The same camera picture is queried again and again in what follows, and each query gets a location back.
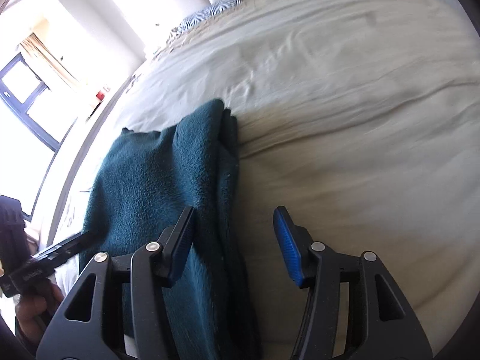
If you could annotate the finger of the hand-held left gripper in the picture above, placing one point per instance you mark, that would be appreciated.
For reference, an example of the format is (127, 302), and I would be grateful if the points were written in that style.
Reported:
(65, 247)

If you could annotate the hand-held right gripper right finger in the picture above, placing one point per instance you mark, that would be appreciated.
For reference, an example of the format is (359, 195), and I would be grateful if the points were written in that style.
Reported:
(287, 243)

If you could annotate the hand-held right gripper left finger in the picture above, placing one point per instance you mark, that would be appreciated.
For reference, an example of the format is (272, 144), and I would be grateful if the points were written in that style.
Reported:
(182, 251)

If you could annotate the teal fleece garment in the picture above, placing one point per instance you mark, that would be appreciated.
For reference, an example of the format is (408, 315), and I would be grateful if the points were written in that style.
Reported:
(157, 180)

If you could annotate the person's left hand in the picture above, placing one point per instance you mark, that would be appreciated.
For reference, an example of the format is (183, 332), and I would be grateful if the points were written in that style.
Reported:
(33, 307)

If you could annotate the bed with cream sheet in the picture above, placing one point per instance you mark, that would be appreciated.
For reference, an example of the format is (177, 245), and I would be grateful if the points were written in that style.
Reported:
(356, 138)

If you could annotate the dark framed window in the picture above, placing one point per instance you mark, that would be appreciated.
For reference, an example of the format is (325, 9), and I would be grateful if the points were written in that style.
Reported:
(22, 99)

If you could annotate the small red object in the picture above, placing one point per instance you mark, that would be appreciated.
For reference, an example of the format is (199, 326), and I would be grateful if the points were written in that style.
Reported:
(100, 94)

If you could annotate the beige curtain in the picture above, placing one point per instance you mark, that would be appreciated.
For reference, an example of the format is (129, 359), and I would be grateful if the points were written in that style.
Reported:
(45, 56)

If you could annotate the zebra striped pillow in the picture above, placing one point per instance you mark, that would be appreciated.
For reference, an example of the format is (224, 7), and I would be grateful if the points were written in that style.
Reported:
(210, 11)

